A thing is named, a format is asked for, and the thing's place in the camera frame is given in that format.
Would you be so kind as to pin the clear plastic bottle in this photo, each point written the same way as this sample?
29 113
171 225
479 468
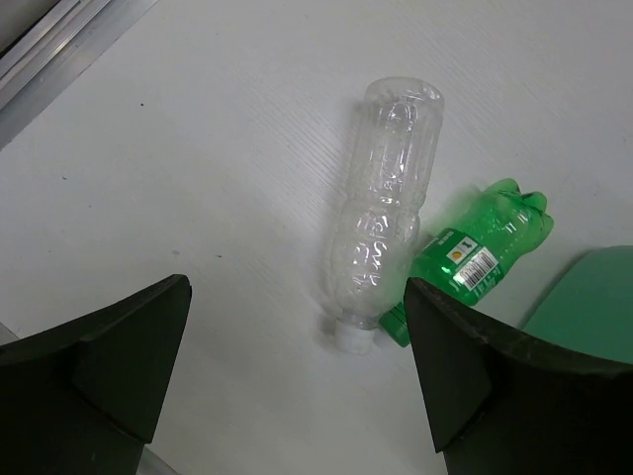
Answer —
400 120

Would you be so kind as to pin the green plastic bottle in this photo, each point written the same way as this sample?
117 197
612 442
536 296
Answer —
467 259

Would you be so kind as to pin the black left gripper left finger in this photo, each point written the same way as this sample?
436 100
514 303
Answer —
85 397

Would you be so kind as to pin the aluminium frame rail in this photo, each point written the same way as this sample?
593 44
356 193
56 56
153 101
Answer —
55 51

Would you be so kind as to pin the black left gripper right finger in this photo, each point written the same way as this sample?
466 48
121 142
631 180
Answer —
501 401

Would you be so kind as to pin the green plastic bin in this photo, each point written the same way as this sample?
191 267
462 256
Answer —
589 310

